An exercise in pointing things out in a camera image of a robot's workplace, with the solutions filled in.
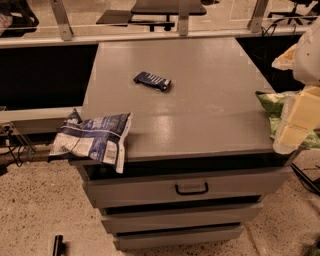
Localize black chair at top left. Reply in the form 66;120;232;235
0;0;39;38

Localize top drawer with black handle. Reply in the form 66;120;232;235
83;167;290;208

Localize grey drawer cabinet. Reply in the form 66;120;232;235
76;37;292;238

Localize grey drawer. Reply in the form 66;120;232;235
113;225;244;251
101;203;263;235

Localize black cables at left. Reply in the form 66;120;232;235
0;121;36;176

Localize green chip bag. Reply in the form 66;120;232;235
255;91;320;149

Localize black office chair base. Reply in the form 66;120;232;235
267;0;320;25

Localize blue chip bag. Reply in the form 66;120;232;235
48;109;132;173

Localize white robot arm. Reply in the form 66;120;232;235
272;18;320;154

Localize bottom grey drawer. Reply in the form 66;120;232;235
113;225;244;251

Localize black object on floor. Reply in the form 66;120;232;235
52;235;65;256

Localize blue rxbar blueberry wrapper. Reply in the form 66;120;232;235
133;71;171;92

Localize middle grey drawer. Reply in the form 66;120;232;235
101;203;263;235

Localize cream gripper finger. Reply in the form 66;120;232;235
273;86;320;154
271;44;297;70

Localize dark desk in background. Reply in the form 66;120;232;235
97;0;207;35

